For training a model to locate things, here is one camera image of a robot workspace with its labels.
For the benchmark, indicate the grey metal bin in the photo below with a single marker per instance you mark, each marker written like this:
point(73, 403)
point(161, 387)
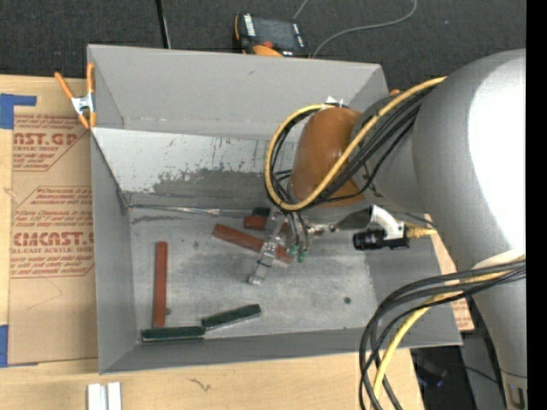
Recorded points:
point(239, 88)

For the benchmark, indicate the brown cardboard board, red print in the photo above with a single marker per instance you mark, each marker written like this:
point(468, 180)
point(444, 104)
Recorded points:
point(51, 310)

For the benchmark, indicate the dark green flat block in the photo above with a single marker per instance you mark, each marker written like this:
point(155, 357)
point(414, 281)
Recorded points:
point(260, 211)
point(233, 315)
point(173, 333)

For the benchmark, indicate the black cylinder on white bracket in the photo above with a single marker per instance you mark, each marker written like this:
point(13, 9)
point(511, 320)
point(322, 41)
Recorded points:
point(376, 237)

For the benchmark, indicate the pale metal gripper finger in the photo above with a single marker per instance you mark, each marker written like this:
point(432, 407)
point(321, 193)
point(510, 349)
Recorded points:
point(276, 236)
point(260, 269)

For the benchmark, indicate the red-brown flat block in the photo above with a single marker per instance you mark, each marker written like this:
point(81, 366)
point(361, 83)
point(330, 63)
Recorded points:
point(160, 280)
point(254, 222)
point(237, 237)

